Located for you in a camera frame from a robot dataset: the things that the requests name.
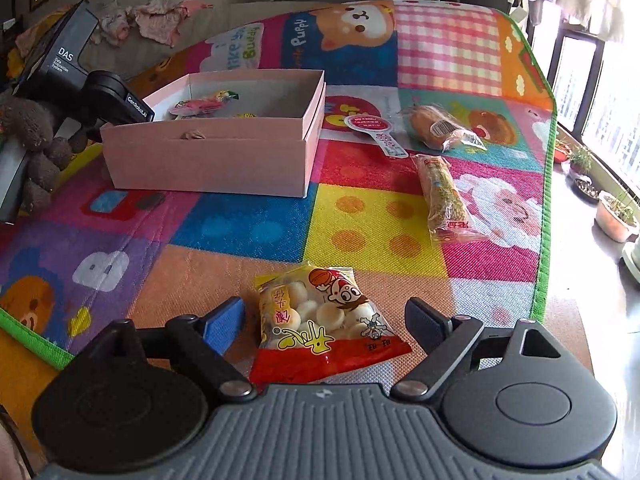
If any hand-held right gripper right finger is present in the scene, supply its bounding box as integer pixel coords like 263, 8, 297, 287
391, 296, 563, 398

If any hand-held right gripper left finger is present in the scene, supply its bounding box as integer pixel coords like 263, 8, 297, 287
102, 296, 256, 398

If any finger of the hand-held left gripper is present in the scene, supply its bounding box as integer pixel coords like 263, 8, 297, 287
60, 117, 103, 153

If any red yellow snack ball packet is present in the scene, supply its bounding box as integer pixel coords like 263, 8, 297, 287
248, 265, 413, 386

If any pink label biscuit pack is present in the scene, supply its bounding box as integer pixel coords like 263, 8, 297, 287
170, 97, 226, 120

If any pink cardboard box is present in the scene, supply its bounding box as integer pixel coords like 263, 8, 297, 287
100, 69, 327, 198

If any person's left hand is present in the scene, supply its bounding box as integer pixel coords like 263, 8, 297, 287
0, 95, 76, 213

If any pile of pink white clothes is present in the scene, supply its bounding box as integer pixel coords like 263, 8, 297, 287
95, 0, 213, 48

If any colourful cartoon play mat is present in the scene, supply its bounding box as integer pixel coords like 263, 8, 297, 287
0, 0, 558, 371

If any long bread roll packet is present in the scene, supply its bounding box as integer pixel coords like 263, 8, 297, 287
411, 154, 488, 245

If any brown bread clear packet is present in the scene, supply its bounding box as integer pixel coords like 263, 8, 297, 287
400, 102, 486, 153

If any red white lollipop packet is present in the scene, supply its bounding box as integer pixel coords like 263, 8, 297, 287
344, 112, 398, 160

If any dark round plant pot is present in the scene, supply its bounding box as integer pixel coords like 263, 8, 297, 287
572, 177, 601, 205

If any white ribbed container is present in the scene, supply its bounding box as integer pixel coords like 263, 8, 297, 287
621, 237, 640, 281

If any large beige plant pot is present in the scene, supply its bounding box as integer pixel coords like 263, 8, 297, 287
594, 190, 640, 243

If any small green potted plant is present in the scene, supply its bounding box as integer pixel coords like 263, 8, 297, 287
570, 145, 596, 176

